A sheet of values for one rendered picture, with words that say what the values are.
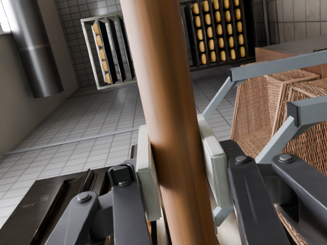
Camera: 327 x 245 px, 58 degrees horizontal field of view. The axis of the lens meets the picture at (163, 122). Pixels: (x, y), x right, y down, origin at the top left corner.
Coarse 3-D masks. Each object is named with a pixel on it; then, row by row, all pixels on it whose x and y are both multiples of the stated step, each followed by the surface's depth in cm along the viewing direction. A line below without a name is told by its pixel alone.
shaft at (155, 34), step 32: (128, 0) 14; (160, 0) 14; (128, 32) 15; (160, 32) 14; (160, 64) 15; (160, 96) 15; (192, 96) 16; (160, 128) 16; (192, 128) 16; (160, 160) 17; (192, 160) 17; (192, 192) 17; (192, 224) 18
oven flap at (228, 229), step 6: (210, 186) 148; (210, 192) 143; (210, 198) 139; (216, 204) 133; (234, 210) 124; (228, 216) 123; (234, 216) 121; (228, 222) 120; (234, 222) 118; (222, 228) 118; (228, 228) 117; (234, 228) 115; (222, 234) 116; (228, 234) 114; (234, 234) 112; (222, 240) 113; (228, 240) 112; (234, 240) 110; (240, 240) 108
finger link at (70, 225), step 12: (84, 192) 13; (72, 204) 13; (84, 204) 13; (96, 204) 13; (72, 216) 12; (84, 216) 12; (60, 228) 11; (72, 228) 11; (84, 228) 11; (48, 240) 11; (60, 240) 11; (72, 240) 10; (84, 240) 11; (108, 240) 14
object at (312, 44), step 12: (324, 36) 175; (264, 48) 171; (276, 48) 166; (288, 48) 159; (300, 48) 152; (312, 48) 145; (324, 48) 131; (264, 60) 170; (312, 72) 120; (324, 72) 112
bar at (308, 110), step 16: (256, 64) 103; (272, 64) 102; (288, 64) 102; (304, 64) 102; (320, 64) 103; (240, 80) 105; (320, 96) 60; (208, 112) 107; (288, 112) 60; (304, 112) 57; (320, 112) 57; (288, 128) 59; (304, 128) 60; (272, 144) 60; (256, 160) 62; (224, 208) 64
